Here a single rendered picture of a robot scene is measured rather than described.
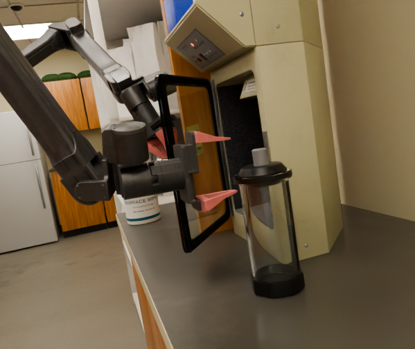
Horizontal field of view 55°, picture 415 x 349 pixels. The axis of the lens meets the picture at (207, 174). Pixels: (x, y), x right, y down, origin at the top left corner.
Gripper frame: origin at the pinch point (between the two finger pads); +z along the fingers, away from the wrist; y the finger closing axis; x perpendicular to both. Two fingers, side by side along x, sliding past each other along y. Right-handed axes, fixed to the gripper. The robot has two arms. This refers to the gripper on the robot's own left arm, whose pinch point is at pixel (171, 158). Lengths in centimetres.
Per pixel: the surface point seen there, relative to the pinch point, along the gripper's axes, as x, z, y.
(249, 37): 4.0, -10.4, -31.6
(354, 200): -50, 38, -24
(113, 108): -73, -47, 49
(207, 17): 8.2, -17.5, -27.4
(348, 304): 20, 40, -24
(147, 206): -39, 3, 38
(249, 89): -7.1, -3.7, -23.5
